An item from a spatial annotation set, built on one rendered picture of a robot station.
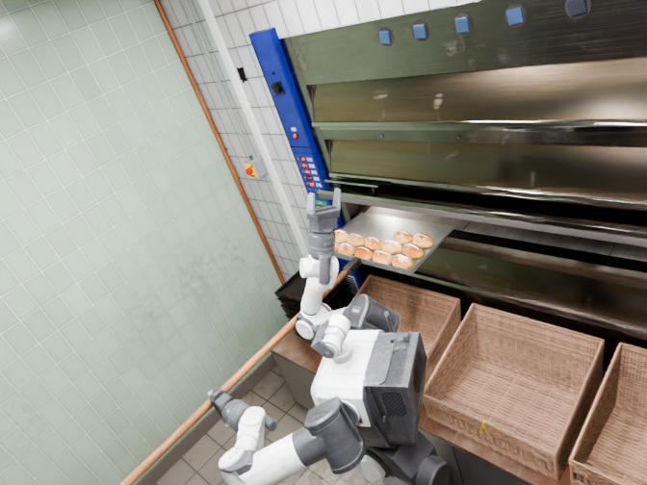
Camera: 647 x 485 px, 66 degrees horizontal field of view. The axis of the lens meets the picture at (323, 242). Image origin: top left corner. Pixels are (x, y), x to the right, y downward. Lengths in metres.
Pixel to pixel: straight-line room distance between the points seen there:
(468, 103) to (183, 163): 1.72
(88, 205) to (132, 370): 0.97
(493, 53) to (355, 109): 0.66
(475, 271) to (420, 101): 0.79
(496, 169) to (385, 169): 0.51
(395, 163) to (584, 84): 0.82
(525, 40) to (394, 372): 1.03
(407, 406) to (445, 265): 1.07
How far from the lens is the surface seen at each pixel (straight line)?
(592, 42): 1.62
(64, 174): 2.72
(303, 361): 2.74
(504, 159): 1.88
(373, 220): 2.47
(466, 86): 1.83
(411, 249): 2.09
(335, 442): 1.31
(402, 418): 1.43
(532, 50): 1.68
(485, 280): 2.24
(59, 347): 2.90
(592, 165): 1.77
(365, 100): 2.10
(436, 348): 2.32
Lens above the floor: 2.39
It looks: 30 degrees down
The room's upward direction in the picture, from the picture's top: 21 degrees counter-clockwise
